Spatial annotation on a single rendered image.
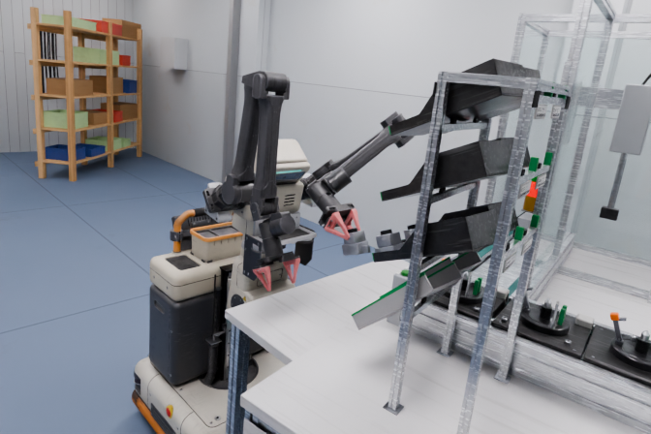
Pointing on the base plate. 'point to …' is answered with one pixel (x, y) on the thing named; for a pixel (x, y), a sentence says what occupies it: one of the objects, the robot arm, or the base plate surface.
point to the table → (312, 309)
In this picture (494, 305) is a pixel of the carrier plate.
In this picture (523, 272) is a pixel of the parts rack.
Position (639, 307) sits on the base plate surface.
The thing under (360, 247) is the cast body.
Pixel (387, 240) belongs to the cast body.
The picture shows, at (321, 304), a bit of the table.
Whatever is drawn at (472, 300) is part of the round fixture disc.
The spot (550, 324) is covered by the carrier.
